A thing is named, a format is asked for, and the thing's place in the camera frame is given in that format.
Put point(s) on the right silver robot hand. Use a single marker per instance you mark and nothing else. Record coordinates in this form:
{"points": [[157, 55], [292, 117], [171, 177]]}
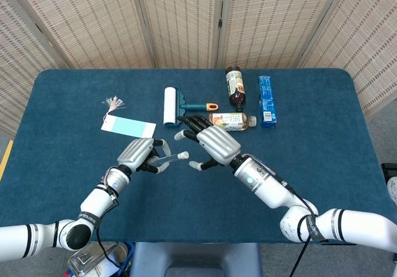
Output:
{"points": [[218, 143]]}

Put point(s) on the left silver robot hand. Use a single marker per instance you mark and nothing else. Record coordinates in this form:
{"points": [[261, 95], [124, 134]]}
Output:
{"points": [[136, 153]]}

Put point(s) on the transparent glass test tube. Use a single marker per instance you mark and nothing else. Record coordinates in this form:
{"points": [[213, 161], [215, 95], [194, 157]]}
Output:
{"points": [[170, 157]]}

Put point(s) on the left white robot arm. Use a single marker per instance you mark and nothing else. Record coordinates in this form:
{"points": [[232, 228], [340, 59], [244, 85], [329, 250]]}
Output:
{"points": [[96, 202]]}

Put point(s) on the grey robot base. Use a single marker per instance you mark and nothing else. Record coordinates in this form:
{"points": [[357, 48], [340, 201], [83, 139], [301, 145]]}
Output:
{"points": [[198, 258]]}

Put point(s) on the pale bookmark with tassel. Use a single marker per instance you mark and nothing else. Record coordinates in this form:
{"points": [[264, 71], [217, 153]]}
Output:
{"points": [[128, 127]]}

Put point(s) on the yellow tea bottle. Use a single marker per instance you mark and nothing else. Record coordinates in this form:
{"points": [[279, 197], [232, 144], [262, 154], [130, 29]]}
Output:
{"points": [[235, 120]]}

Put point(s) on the teal lint roller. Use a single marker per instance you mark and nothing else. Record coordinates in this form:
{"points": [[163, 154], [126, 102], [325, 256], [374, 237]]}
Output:
{"points": [[169, 106]]}

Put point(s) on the dark liquid bottle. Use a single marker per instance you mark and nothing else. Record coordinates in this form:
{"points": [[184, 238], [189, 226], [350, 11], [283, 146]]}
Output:
{"points": [[235, 85]]}

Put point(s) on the blue cardboard box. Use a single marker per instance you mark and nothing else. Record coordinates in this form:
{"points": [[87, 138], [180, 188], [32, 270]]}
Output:
{"points": [[267, 100]]}

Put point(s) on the teal tablecloth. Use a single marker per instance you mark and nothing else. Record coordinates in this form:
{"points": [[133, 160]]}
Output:
{"points": [[198, 215]]}

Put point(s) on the clear plastic container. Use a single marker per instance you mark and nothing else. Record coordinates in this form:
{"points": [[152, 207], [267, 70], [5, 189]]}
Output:
{"points": [[131, 252], [87, 260]]}

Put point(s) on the woven bamboo folding screen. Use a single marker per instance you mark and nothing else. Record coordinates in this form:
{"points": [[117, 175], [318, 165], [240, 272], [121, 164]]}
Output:
{"points": [[93, 20]]}

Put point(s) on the black box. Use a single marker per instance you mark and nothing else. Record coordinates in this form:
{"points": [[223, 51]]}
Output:
{"points": [[389, 170]]}

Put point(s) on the white shoe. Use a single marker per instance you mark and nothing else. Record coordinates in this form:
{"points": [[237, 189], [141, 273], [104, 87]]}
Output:
{"points": [[392, 190]]}

